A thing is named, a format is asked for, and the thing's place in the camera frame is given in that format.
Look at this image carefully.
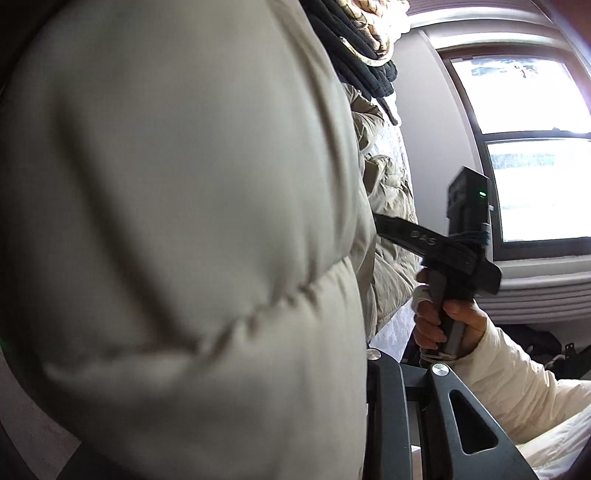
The person's right forearm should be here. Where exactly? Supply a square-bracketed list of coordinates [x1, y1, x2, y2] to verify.
[450, 318, 591, 445]

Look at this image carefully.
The black knit garment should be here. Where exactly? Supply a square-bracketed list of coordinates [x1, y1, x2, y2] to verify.
[300, 0, 400, 126]

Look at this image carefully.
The window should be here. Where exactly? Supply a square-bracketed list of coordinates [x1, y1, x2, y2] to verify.
[418, 18, 591, 262]

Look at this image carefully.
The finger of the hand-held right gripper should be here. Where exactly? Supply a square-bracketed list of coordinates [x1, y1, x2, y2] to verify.
[372, 212, 419, 254]

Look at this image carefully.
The cream striped garment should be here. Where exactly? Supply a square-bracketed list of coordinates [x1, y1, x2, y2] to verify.
[338, 0, 413, 62]

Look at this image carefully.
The black bag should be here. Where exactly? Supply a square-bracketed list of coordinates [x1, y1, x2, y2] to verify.
[500, 322, 591, 385]

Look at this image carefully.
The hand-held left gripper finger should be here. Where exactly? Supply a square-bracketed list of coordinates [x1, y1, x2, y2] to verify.
[365, 349, 539, 480]

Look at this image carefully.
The person's right hand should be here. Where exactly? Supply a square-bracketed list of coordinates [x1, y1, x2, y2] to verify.
[412, 269, 489, 359]

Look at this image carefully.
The white patterned cloth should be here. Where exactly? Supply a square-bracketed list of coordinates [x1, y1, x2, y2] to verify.
[368, 121, 417, 357]

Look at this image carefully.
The white radiator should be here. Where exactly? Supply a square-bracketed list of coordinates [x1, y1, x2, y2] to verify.
[493, 256, 591, 325]

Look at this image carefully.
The beige puffer jacket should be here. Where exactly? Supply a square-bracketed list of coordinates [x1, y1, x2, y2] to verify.
[0, 0, 424, 480]

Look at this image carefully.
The person's cream coat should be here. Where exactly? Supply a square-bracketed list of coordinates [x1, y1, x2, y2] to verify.
[513, 405, 591, 480]

